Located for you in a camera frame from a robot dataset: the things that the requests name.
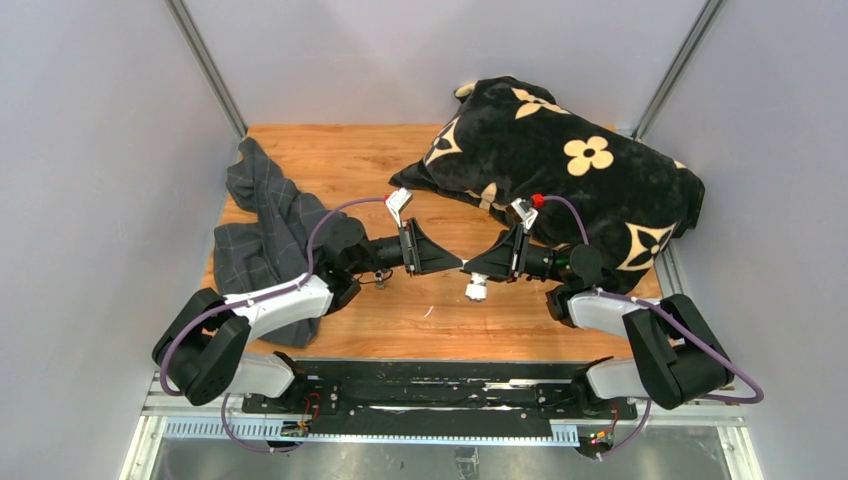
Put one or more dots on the white plastic water faucet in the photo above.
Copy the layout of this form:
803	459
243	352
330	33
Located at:
476	290

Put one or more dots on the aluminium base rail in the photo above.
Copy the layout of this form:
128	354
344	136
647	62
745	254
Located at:
170	420

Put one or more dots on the grey checked cloth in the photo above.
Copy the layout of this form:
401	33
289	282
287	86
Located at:
271	249

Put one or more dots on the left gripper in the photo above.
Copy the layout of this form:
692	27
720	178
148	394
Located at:
424	255

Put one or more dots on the metal tee pipe fitting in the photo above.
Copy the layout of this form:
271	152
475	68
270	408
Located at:
381	278

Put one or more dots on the right aluminium frame post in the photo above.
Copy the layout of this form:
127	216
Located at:
707	15

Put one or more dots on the left aluminium frame post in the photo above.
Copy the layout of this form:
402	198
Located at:
193	37

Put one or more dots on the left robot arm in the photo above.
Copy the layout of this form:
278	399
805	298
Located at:
203	354

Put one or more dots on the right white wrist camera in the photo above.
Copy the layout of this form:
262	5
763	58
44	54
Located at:
523	213

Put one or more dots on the black floral plush blanket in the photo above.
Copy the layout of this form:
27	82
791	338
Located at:
510	139

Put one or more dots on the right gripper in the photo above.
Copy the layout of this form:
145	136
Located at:
506	258

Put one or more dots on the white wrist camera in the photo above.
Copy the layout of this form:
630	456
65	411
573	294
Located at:
396	202
523	213

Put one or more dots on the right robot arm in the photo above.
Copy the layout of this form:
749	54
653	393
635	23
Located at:
674	358

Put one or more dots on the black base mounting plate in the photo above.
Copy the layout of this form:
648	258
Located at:
436	400

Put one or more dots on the aluminium frame post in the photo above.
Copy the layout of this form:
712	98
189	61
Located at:
193	37
707	15

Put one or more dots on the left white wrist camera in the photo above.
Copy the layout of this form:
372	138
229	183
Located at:
396	202

